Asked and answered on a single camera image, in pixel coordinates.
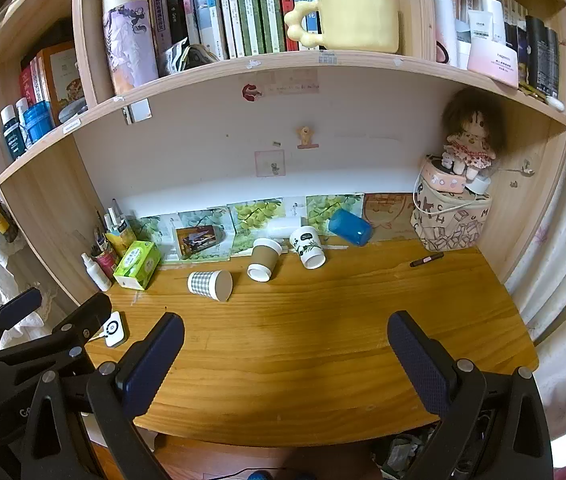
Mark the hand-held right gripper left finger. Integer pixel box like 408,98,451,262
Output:
20,312,185,480

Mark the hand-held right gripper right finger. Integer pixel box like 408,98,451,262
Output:
387,311,555,480

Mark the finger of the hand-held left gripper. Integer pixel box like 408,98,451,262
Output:
0,287,44,352
0,292,113,387

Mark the checkered paper cup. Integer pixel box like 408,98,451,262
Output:
187,270,234,303

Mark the blue plastic cup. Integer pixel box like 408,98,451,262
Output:
328,209,373,247

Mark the brown sleeve paper cup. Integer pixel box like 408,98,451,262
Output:
247,238,283,282

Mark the white panda print cup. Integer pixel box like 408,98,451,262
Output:
289,226,327,269

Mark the white round gadget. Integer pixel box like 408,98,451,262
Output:
97,311,128,348

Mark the white spray bottle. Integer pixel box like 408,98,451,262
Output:
81,253,112,292

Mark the red brush holder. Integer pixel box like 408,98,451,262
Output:
90,207,121,281

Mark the green tissue box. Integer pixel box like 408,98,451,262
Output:
113,241,162,291

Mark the wooden bookshelf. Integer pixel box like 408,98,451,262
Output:
0,0,566,306

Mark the small colourful box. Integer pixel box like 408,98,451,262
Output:
175,226,225,260

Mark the letter print storage bag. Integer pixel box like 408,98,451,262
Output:
410,191,493,252

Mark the orange cat picture card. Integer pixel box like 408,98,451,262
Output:
362,192,416,243

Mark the dark green bottle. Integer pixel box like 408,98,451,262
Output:
0,105,28,161

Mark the pink round box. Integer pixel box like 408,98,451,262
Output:
422,155,468,195

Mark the white plastic cylinder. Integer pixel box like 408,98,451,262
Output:
267,217,305,241

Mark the white round base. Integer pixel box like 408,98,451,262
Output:
464,172,494,196

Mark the blue lidded jar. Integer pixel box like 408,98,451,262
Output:
24,101,56,142

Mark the brown haired doll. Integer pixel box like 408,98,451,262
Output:
440,91,508,182

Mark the orange cover book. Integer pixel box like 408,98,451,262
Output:
37,42,88,121

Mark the bear shaped clip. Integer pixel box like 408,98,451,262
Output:
297,126,320,150

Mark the crumpled paper pouch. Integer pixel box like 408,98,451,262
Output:
163,37,221,76

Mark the purple print tumbler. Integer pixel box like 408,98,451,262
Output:
102,0,160,96

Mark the pink cosmetic tube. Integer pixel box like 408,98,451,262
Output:
466,40,520,88

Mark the black cosmetic bottle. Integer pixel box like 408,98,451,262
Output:
524,15,561,101

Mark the white cosmetic tube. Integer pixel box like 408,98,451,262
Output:
467,9,495,56

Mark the yellow ceramic mug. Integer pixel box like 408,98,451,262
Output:
284,0,400,54

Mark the white tall bottle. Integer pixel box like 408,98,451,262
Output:
430,0,460,66

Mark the row of books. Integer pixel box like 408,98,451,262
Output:
147,0,375,61

